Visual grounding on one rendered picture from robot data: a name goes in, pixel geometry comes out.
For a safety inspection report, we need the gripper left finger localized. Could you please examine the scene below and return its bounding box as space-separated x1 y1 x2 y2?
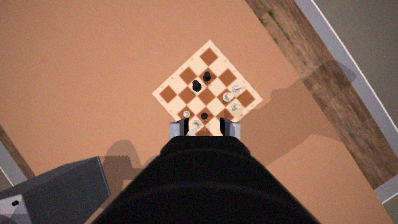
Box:
169 117 189 140

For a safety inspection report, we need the brown and cream chessboard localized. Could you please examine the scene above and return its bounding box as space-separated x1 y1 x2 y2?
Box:
153 40 262 136

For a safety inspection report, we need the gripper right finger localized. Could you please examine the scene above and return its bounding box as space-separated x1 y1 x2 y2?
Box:
220 117 241 140

